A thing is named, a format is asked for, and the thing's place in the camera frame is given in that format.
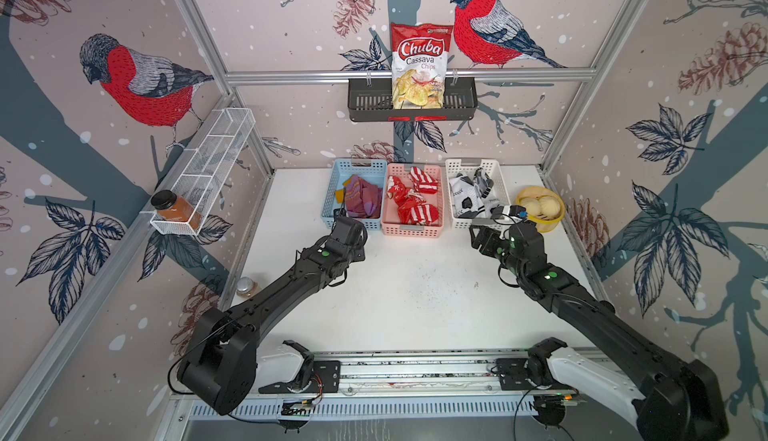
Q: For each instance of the clear acrylic wall shelf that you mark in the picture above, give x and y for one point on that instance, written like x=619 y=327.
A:
x=208 y=167

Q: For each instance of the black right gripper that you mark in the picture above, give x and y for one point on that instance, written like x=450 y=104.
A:
x=493 y=236

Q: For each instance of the pink plastic basket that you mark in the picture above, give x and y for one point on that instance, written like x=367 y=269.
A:
x=390 y=221

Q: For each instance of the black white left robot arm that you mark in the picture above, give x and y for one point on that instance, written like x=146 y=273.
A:
x=220 y=364

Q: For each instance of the blue plastic basket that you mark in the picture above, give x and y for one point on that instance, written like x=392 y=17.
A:
x=372 y=170

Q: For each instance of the red snowflake sock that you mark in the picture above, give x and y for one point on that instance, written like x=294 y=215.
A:
x=397 y=191

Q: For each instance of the white plastic basket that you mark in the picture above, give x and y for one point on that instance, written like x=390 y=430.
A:
x=467 y=167

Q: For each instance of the orange spice jar black lid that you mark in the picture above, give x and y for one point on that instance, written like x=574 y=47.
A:
x=175 y=208

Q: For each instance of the red white striped sock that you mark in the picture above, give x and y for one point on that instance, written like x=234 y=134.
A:
x=422 y=182

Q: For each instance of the red santa pattern sock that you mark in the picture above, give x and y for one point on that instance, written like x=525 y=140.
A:
x=416 y=211

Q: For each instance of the yellow bowl with buns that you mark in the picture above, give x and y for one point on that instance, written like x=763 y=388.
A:
x=544 y=207

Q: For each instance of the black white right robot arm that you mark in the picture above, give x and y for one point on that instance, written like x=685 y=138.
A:
x=662 y=396

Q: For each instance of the black wall-mounted wire basket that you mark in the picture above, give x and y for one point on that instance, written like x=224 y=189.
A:
x=371 y=101

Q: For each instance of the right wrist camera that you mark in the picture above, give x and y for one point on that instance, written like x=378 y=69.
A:
x=514 y=213

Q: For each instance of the glass jar amber contents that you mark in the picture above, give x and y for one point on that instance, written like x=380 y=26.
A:
x=246 y=287

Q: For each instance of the red Chuba cassava chips bag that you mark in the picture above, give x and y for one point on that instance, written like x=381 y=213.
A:
x=419 y=65

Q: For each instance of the white grey patterned sock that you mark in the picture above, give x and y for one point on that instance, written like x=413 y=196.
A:
x=484 y=186

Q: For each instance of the purple yellow sock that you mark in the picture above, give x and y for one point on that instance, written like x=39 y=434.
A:
x=352 y=189
x=369 y=207

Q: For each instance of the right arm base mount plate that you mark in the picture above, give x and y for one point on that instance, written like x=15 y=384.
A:
x=518 y=374

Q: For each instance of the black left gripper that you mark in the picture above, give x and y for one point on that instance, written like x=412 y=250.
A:
x=361 y=252

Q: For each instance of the purple yellow sock top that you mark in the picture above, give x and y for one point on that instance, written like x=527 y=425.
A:
x=369 y=207

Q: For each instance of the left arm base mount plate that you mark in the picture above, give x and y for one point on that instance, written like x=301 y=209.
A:
x=312 y=378

